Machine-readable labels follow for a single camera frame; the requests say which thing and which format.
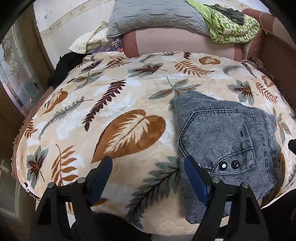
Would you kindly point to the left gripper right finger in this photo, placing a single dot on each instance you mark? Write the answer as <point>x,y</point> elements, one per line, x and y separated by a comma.
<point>232,213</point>

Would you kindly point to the colourful snack packet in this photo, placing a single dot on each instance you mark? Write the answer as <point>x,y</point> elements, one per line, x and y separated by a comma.
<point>115,46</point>

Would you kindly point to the black garment at sofa end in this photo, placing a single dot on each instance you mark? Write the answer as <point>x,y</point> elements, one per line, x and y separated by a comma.
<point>65,64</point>

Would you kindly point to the green patterned folded blanket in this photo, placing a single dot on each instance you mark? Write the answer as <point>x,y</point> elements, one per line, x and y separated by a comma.
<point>222,30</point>

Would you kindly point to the pink sofa armrest bolster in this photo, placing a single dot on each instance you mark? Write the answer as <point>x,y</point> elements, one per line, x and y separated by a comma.
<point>155,40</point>

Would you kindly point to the grey-blue denim pants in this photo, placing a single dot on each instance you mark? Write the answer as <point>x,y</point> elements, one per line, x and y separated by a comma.
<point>233,142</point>

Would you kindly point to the grey quilted pillow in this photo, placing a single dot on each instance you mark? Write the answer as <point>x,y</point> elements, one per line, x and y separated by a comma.
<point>131,15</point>

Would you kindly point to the wooden door with glass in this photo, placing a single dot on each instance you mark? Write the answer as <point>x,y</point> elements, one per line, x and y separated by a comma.
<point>25,65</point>

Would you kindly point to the dark grey crumpled cloth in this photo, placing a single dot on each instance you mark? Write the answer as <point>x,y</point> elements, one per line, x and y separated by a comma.
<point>234,15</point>

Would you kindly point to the white floral pillow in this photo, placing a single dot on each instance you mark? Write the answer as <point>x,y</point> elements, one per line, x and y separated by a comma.
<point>91,40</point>

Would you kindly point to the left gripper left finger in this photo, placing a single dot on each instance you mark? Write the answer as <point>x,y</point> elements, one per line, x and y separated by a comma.
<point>51,220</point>

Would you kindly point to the leaf-print fleece blanket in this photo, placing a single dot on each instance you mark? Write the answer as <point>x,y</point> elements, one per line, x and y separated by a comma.
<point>122,107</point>

